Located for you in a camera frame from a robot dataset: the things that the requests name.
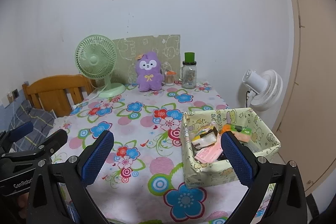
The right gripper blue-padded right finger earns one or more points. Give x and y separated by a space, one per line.
288 201

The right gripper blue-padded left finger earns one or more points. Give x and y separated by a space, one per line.
46 203

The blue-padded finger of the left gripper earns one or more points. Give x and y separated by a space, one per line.
7 138
45 150

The yellow cartoon storage box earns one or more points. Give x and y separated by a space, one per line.
262 143

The green orange tissue pack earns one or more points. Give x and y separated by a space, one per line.
243 134

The pink pack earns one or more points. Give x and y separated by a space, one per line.
209 154

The cartoon print tissue pack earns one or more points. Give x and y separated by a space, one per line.
205 137

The white bedding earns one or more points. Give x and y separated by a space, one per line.
62 122

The beige door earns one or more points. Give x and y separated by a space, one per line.
306 122

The green desk fan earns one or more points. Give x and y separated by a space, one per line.
96 59

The white standing fan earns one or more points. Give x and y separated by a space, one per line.
264 89

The purple plush toy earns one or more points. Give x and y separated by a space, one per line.
149 76

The toothpick jar with orange lid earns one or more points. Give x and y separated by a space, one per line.
170 77

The glass jar with green lid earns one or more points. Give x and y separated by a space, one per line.
189 71

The wall power socket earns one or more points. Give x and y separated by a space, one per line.
15 94

